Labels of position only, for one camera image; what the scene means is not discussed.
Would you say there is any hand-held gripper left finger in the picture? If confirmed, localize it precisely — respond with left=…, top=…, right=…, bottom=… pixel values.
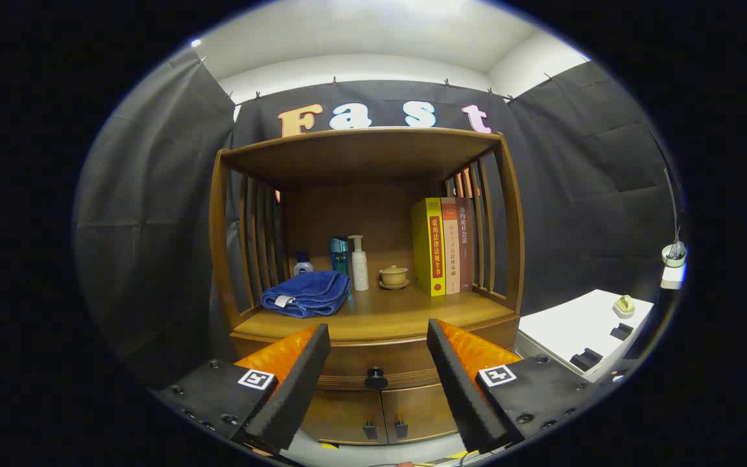
left=153, top=323, right=332, bottom=457

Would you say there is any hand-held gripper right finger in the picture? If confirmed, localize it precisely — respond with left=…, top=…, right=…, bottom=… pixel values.
left=427, top=318, right=608, bottom=455

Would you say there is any wooden drawer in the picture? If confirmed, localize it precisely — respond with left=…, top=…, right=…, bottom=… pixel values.
left=230, top=316, right=521, bottom=392

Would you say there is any wooden cabinet door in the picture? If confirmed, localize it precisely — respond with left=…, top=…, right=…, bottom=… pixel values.
left=301, top=389, right=387, bottom=445
left=381, top=384, right=458, bottom=443

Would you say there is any wooden cabinet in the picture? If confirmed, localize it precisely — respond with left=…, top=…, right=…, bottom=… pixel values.
left=209, top=127, right=525, bottom=447

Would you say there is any blue folded towel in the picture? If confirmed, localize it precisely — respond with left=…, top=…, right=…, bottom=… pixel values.
left=261, top=270, right=351, bottom=319

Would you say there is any white table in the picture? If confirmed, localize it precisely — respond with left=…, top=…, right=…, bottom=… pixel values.
left=516, top=289, right=654, bottom=383

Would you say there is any white pump bottle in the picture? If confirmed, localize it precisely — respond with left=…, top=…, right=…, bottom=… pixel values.
left=348, top=235, right=370, bottom=291

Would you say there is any blue bottle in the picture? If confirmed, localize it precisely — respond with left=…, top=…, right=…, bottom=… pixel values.
left=329, top=237, right=350, bottom=276

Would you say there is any brown book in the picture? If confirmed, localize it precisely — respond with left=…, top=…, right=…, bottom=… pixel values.
left=455, top=197, right=476, bottom=292

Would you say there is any orange book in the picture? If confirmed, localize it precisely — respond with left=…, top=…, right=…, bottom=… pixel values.
left=440, top=197, right=462, bottom=295

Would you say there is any yellow book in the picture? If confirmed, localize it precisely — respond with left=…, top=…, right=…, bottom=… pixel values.
left=411, top=198, right=446, bottom=297

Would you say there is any white lamp fixture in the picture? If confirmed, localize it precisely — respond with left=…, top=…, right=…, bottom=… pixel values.
left=660, top=240, right=688, bottom=290

